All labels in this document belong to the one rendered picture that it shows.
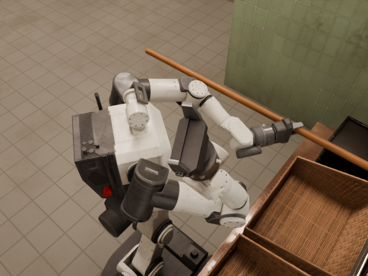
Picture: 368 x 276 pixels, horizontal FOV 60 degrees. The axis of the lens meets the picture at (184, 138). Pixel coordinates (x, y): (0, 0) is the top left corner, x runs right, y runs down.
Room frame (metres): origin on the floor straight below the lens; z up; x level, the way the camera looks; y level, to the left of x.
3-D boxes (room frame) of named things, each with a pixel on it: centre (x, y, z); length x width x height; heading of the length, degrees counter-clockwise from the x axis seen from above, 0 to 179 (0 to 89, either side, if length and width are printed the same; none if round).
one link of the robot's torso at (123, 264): (0.60, 0.25, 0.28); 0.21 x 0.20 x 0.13; 140
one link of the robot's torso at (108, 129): (0.68, 0.21, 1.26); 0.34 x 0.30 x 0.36; 15
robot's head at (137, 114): (0.69, 0.15, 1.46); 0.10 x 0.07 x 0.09; 15
